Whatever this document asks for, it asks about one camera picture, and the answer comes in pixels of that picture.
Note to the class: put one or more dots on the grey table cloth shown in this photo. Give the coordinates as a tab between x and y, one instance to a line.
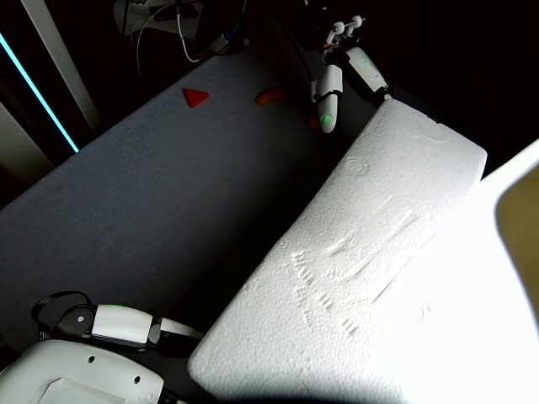
147	189

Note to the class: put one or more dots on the white plastic container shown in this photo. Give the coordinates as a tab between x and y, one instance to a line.
505	328

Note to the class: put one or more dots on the orange-brown toy bread roll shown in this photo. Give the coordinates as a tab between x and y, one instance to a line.
269	95

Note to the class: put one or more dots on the cyan light strip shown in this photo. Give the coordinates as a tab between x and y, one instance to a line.
38	90

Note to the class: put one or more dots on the white upright post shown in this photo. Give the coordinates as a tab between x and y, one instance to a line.
63	63

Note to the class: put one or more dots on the red triangular toy block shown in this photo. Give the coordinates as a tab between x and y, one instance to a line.
195	97

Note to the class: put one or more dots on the grey plug adapter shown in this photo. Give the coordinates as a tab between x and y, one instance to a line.
215	45

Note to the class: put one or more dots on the white styrofoam block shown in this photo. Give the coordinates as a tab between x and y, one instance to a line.
337	252

